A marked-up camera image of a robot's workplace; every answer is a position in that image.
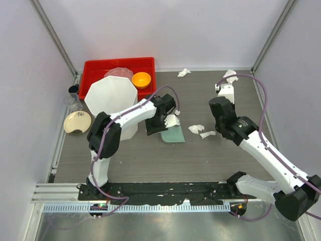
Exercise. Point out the clear measuring cup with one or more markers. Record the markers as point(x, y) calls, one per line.
point(74, 103)

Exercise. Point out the black cup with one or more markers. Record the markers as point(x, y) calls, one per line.
point(74, 89)

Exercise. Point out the translucent white bin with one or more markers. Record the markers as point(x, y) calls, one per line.
point(111, 94)

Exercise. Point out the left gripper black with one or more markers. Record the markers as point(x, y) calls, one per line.
point(151, 129)

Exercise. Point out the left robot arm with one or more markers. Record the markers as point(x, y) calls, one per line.
point(105, 133)

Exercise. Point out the beige plate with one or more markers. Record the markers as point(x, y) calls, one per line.
point(77, 123)

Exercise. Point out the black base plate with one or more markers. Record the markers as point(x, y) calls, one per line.
point(174, 193)

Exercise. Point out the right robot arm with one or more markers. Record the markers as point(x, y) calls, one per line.
point(293, 193)

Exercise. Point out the pink dotted plate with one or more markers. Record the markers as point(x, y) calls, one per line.
point(120, 72)

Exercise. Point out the white slotted cable duct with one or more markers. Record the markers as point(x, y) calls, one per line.
point(97, 208)

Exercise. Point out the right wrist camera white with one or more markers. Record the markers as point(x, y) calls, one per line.
point(225, 90)

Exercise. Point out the green dustpan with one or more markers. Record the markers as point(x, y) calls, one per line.
point(173, 135)

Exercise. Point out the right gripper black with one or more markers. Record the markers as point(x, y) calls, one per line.
point(233, 106)

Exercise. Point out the orange bowl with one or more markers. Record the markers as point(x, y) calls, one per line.
point(141, 80)

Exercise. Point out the large paper scrap top right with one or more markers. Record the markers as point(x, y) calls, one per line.
point(230, 76)

